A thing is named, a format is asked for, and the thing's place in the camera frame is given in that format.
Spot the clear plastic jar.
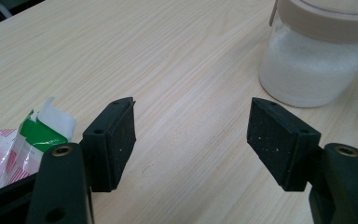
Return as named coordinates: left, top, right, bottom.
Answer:
left=258, top=0, right=358, bottom=108

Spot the red and white plastic bag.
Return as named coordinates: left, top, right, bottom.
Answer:
left=0, top=96, right=77, bottom=196

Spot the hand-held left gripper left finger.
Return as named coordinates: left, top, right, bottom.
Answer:
left=25, top=96, right=137, bottom=224

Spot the white table leg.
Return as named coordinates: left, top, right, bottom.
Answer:
left=0, top=0, right=14, bottom=19

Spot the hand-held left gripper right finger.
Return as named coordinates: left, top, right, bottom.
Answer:
left=246, top=96, right=358, bottom=224

